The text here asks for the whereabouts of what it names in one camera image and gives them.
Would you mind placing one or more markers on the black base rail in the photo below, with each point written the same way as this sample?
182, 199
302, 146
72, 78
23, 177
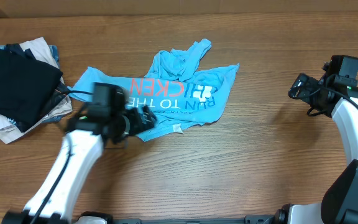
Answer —
88, 217

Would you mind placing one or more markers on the light blue printed t-shirt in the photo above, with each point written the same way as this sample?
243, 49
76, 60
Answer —
174, 89

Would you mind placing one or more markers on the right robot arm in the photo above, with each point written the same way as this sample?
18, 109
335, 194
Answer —
335, 96

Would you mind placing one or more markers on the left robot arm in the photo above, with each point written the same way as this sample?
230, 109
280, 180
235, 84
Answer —
83, 144

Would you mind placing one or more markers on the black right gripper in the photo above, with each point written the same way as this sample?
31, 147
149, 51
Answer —
307, 84

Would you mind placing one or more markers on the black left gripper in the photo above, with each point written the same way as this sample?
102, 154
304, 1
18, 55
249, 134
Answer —
137, 126

